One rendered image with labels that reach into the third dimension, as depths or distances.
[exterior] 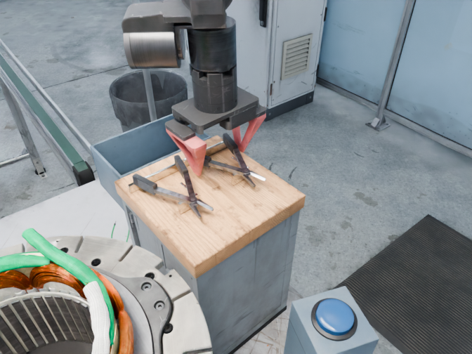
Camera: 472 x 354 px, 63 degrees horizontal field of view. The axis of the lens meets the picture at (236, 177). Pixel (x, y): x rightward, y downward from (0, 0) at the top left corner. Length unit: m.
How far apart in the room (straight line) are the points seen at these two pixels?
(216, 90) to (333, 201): 1.73
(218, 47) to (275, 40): 2.07
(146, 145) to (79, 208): 0.34
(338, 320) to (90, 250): 0.28
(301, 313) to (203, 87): 0.29
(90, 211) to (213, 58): 0.61
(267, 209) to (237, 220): 0.04
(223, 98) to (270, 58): 2.08
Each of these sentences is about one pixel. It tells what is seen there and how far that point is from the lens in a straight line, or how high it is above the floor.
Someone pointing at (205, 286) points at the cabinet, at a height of 1.01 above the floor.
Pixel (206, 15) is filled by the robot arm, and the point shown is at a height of 1.30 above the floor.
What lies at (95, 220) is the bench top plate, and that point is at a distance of 0.96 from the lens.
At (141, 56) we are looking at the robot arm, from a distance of 0.47.
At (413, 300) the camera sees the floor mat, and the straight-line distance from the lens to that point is 1.83.
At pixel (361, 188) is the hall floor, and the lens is 2.28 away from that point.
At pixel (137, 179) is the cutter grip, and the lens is 0.53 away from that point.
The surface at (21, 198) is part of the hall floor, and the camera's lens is 2.41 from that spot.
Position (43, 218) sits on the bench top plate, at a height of 0.78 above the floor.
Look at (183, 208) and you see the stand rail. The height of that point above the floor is 1.07.
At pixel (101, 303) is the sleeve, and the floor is 1.16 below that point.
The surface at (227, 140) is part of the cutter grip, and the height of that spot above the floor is 1.09.
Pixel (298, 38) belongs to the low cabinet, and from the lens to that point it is 2.65.
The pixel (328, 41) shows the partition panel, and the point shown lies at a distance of 2.98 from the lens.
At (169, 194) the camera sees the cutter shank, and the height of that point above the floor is 1.09.
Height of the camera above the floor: 1.42
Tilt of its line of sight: 39 degrees down
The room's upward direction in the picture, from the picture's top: straight up
